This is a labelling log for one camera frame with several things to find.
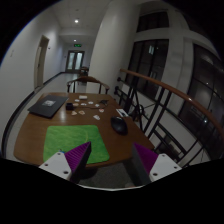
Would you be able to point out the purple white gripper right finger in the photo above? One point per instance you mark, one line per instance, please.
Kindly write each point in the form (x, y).
(150, 166)

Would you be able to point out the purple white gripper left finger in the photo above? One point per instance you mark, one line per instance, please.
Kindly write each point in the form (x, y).
(70, 165)

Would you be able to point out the green mouse pad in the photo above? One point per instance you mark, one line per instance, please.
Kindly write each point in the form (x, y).
(65, 138)

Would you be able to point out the black computer mouse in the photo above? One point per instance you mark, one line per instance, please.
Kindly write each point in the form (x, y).
(119, 125)

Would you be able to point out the small white token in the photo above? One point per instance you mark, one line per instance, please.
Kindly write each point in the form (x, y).
(96, 117)

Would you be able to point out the small black box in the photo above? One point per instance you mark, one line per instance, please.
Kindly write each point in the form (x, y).
(69, 106)

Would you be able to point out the white paper card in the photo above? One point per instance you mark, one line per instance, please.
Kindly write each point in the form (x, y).
(122, 113)

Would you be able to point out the black closed laptop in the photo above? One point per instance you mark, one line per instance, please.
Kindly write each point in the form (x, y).
(47, 106)

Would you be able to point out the white card box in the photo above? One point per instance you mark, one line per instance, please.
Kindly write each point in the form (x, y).
(82, 97)

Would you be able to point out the small black device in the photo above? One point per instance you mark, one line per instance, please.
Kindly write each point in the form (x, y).
(104, 102)

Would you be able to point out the wooden stair handrail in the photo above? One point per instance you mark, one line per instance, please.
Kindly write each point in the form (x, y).
(174, 122)

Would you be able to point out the wooden chair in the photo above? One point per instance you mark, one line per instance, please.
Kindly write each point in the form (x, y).
(87, 79)

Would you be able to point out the double glass door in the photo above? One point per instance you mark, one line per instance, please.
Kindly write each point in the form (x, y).
(74, 61)

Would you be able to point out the wooden side door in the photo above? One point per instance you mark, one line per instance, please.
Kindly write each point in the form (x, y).
(40, 61)

